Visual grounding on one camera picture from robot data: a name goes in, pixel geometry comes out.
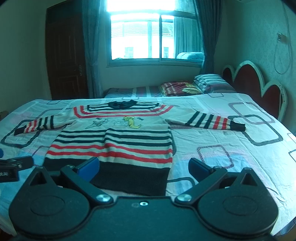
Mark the striped knit child sweater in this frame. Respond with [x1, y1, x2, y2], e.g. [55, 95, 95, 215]
[14, 100, 246, 196]

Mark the patterned bed sheet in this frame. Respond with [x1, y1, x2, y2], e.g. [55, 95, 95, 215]
[1, 93, 295, 235]

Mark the red yellow folded blanket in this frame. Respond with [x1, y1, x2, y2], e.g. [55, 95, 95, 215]
[159, 81, 202, 97]

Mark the striped grey pillow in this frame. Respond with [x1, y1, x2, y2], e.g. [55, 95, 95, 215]
[193, 74, 236, 94]

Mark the red scalloped headboard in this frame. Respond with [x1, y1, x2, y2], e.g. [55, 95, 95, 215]
[222, 60, 288, 122]

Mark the white quilt on sill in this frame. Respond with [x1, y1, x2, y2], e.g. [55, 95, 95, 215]
[176, 52, 205, 62]

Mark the dark wooden door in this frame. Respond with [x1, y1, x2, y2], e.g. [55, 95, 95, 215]
[45, 1, 89, 100]

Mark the right teal curtain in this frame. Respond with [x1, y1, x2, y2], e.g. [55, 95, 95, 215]
[195, 0, 223, 74]

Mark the teal curtain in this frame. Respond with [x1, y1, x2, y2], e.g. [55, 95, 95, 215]
[195, 0, 223, 74]
[82, 1, 105, 98]

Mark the left teal curtain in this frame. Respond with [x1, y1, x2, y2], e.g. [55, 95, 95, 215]
[82, 1, 105, 98]

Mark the white wall cable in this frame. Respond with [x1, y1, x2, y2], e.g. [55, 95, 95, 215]
[273, 9, 293, 75]

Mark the window with frame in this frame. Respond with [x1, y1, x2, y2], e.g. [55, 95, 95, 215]
[106, 1, 204, 67]

